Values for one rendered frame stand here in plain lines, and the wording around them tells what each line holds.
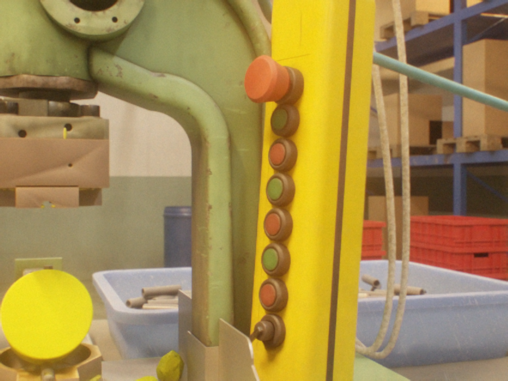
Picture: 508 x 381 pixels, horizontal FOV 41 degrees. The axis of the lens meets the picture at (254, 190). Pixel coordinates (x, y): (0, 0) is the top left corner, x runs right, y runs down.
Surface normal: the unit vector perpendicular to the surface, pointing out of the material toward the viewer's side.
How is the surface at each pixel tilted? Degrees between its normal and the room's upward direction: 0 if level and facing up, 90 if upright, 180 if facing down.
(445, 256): 90
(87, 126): 90
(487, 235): 90
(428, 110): 90
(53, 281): 74
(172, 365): 61
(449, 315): 100
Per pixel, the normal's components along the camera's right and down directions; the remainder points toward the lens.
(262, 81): -0.72, -0.07
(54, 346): 0.30, -0.27
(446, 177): -0.95, 0.00
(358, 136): 0.65, 0.00
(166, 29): 0.31, 0.01
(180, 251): -0.07, 0.01
